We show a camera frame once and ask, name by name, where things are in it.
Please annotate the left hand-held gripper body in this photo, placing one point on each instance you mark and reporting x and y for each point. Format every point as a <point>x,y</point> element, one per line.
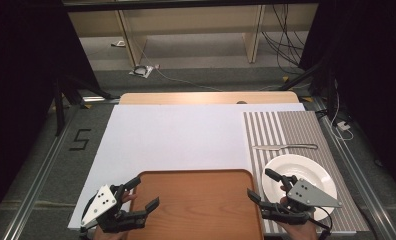
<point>101,205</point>

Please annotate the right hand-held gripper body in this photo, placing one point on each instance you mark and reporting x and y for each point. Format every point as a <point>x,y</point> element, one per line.
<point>311,196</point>

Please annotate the white round plate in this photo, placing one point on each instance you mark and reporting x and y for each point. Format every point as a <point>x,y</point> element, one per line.
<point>299,166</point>

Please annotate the brown wooden tray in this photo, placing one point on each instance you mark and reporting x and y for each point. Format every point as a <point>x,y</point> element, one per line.
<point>196,203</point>

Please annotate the person's left hand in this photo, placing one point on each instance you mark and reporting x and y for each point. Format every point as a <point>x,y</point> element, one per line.
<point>110,236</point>

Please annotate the person's right hand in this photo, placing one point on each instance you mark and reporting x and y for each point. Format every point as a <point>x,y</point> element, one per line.
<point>299,232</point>

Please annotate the silver table knife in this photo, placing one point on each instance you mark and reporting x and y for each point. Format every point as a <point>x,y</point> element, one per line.
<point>286,146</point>

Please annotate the grey white striped placemat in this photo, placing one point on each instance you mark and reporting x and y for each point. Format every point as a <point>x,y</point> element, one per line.
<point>302,130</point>

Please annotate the white board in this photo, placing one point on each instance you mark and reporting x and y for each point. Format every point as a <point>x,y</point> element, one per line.
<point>172,140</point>

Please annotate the white power adapter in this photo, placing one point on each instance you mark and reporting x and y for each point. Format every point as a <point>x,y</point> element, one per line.
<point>343,125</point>

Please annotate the dark round table grommet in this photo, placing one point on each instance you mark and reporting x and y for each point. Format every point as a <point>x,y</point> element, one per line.
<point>242,102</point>

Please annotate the light wooden table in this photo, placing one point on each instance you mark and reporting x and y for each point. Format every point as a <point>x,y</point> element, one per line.
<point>186,98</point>

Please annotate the black metal stand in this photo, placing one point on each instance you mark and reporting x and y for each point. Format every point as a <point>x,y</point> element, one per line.
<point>58,110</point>
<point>302,75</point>

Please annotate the clear plastic bag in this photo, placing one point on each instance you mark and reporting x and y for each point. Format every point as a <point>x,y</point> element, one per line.
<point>141,70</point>

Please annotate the black curtain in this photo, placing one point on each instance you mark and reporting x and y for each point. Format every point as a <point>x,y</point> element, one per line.
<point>376,83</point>
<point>19,83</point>

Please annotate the light wooden shelf unit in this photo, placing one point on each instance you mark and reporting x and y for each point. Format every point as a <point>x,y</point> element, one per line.
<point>132,46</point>

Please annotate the small white floor item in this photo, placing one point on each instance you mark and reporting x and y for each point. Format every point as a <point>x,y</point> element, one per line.
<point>119,43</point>

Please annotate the black metal bar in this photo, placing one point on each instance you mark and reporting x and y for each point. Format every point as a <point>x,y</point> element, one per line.
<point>186,4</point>

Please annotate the aluminium floor rail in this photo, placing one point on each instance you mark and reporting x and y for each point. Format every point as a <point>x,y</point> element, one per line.
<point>362,176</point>
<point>36,186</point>

